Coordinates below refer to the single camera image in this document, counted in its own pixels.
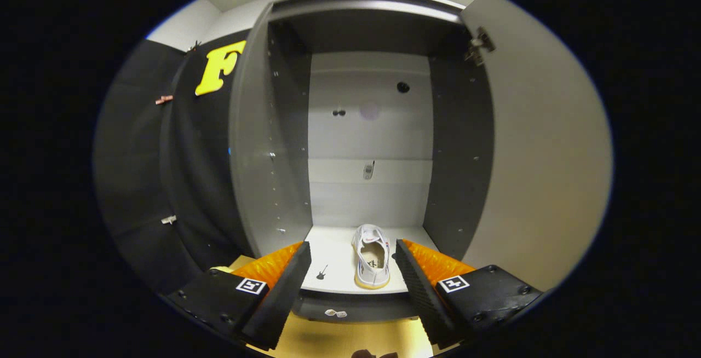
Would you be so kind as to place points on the grey shoe cabinet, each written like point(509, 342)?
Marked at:
point(274, 183)

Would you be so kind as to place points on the pink clip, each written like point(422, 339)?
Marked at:
point(164, 99)

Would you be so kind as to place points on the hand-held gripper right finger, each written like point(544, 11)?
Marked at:
point(419, 292)

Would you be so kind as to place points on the black backdrop cloth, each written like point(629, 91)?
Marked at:
point(142, 172)

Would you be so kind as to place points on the white shoe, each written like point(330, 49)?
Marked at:
point(372, 270)

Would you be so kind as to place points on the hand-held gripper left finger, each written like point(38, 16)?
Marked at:
point(282, 292)

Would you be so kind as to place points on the beige shoe cabinet door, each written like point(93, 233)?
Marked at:
point(536, 155)

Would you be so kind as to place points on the white clip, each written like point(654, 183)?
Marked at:
point(168, 219)

